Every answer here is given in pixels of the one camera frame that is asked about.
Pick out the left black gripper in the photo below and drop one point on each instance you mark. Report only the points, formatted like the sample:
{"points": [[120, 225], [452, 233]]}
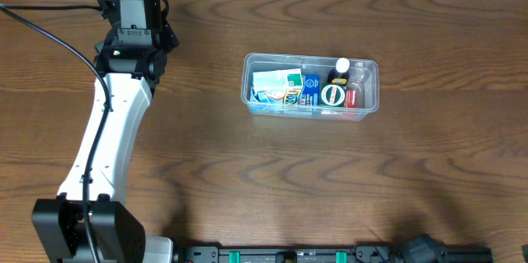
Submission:
{"points": [[172, 37]]}

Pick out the white blue medicine box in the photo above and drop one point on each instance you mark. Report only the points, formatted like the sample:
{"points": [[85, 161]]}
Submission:
{"points": [[278, 80]]}

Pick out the blue fever patch box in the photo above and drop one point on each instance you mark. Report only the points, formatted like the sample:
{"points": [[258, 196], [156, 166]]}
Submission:
{"points": [[307, 96]]}

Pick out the dark green square box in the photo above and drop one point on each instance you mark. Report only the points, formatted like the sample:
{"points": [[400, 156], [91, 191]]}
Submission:
{"points": [[332, 95]]}

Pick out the dark bottle white cap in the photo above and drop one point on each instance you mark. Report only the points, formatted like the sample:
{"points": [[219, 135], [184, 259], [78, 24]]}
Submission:
{"points": [[340, 75]]}

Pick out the red white medicine box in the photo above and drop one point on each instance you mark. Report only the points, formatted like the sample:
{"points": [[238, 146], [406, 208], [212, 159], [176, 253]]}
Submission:
{"points": [[350, 103]]}

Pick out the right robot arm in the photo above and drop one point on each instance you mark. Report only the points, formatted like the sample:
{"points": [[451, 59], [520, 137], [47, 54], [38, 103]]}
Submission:
{"points": [[425, 249]]}

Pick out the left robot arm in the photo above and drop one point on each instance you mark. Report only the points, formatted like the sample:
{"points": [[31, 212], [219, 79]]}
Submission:
{"points": [[87, 221]]}

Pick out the clear plastic container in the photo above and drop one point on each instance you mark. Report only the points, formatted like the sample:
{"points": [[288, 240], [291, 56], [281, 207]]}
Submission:
{"points": [[364, 78]]}

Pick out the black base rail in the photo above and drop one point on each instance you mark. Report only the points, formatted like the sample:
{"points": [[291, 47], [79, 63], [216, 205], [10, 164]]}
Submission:
{"points": [[355, 254]]}

